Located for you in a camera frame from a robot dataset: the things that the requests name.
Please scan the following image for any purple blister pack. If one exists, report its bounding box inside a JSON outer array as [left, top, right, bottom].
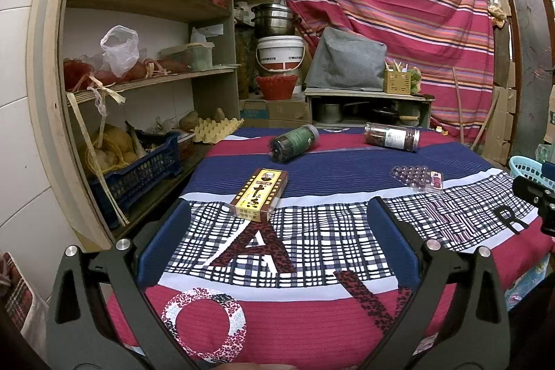
[[390, 165, 443, 192]]

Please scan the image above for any light blue plastic basket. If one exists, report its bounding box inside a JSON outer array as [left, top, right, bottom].
[[509, 156, 551, 188]]

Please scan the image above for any dark blue crate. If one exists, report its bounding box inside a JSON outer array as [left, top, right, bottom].
[[84, 128, 181, 228]]

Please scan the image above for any white label spice jar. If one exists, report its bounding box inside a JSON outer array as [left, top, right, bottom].
[[364, 123, 420, 152]]

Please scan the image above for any yellow utensil holder box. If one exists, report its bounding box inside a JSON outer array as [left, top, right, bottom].
[[384, 69, 411, 95]]

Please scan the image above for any patterned blanket table cover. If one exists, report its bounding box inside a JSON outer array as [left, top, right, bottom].
[[105, 127, 555, 370]]

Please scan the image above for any yellow rectangular box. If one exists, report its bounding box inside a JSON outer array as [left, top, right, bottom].
[[230, 168, 289, 223]]

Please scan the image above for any egg carton tray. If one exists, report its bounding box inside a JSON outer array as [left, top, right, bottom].
[[193, 118, 245, 145]]

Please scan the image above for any grey cushion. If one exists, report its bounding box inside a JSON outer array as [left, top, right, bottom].
[[305, 27, 387, 91]]

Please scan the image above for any green label jar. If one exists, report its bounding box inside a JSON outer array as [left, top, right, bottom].
[[269, 124, 320, 163]]

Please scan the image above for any cardboard box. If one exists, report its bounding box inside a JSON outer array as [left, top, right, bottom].
[[240, 98, 309, 129]]

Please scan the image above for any large wooden shelving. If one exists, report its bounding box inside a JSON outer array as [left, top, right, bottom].
[[26, 0, 240, 251]]

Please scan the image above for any white plastic bag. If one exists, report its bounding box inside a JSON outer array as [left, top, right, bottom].
[[100, 24, 140, 78]]

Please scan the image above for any clear food container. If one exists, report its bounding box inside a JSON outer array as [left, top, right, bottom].
[[160, 42, 214, 71]]

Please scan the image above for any red plastic basin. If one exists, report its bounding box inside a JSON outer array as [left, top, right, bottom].
[[256, 75, 298, 101]]

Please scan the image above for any white plastic bucket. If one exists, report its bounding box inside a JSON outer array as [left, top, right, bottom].
[[256, 36, 306, 72]]

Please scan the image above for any steel pot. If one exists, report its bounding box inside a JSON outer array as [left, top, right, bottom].
[[251, 3, 297, 37]]

